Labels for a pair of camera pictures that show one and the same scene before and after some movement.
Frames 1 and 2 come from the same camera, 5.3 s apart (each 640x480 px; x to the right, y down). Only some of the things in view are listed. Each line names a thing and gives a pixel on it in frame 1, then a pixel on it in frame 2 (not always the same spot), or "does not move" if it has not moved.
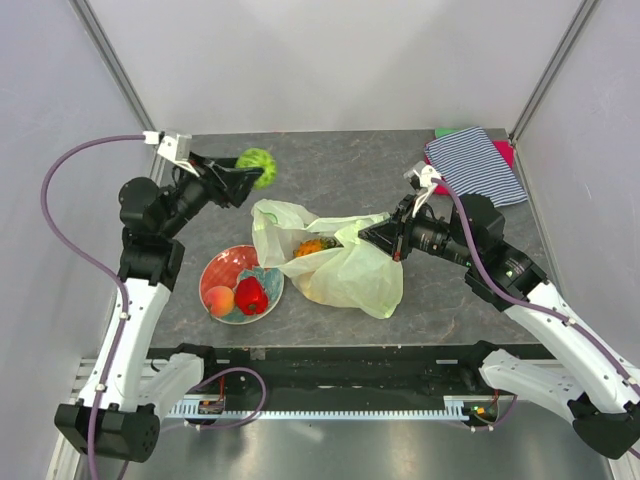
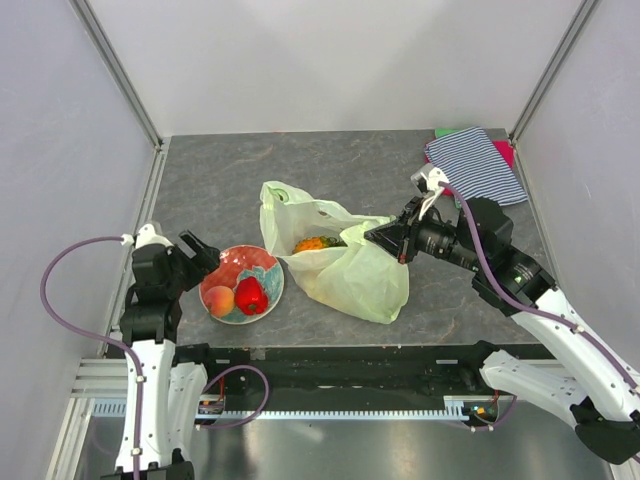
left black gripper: [227, 184] → [205, 255]
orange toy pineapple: [316, 245] does not move
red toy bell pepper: [251, 296] does not move
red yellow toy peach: [219, 300] does not move
